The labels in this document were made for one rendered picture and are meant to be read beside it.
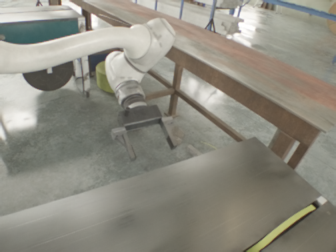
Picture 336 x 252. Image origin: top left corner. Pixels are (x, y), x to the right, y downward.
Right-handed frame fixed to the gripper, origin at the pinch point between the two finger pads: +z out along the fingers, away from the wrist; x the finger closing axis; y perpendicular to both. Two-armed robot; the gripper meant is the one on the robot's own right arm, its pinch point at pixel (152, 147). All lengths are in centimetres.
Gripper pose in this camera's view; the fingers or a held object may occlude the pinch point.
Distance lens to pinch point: 65.8
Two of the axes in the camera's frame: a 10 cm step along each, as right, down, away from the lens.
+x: 8.7, -2.1, 4.4
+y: 2.9, -5.2, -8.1
